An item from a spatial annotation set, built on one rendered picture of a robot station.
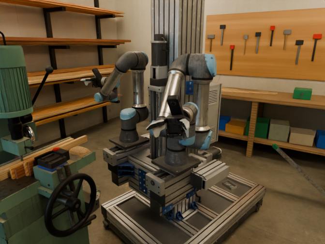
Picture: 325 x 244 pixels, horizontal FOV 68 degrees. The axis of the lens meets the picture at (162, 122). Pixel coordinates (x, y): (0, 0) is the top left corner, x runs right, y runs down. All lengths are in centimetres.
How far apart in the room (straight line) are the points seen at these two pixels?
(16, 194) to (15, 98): 42
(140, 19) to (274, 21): 230
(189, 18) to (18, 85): 103
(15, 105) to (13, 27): 274
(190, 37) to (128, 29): 345
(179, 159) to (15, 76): 93
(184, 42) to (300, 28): 251
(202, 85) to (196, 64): 11
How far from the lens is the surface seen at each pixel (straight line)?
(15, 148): 135
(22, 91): 126
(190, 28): 162
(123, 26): 508
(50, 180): 123
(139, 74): 180
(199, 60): 127
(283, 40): 389
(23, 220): 133
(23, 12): 402
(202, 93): 130
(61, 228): 151
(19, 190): 126
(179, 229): 193
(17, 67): 124
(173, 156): 144
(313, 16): 388
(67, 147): 156
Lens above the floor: 151
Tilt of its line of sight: 18 degrees down
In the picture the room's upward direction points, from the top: straight up
